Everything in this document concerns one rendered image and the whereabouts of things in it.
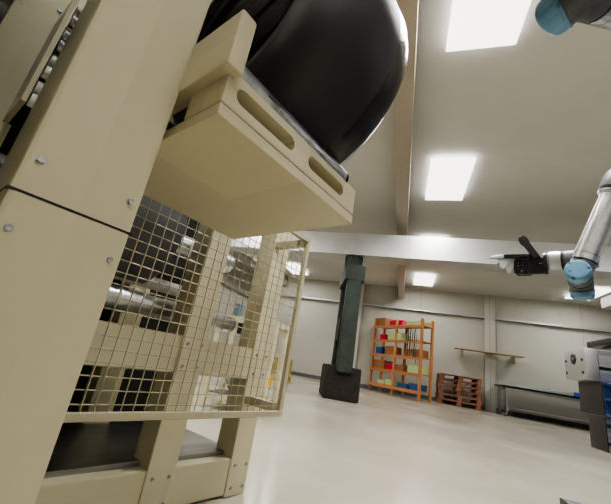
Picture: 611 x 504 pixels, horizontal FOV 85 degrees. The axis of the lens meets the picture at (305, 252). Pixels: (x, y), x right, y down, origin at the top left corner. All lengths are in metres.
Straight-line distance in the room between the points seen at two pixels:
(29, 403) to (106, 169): 0.27
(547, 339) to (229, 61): 13.13
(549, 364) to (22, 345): 13.15
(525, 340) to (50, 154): 13.03
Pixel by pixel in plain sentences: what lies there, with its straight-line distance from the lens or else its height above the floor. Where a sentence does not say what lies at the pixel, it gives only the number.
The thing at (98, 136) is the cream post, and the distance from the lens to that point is 0.50.
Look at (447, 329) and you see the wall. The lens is 12.70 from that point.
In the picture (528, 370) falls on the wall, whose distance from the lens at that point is 13.07.
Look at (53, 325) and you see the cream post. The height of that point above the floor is 0.49.
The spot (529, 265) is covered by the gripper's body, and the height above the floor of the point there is 1.03.
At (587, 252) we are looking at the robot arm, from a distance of 1.50.
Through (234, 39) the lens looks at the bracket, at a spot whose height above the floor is 0.89.
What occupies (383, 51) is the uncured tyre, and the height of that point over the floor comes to 1.09.
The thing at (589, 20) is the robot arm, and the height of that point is 1.15.
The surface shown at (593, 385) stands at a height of 0.57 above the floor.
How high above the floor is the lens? 0.50
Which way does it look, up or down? 18 degrees up
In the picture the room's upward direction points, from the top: 10 degrees clockwise
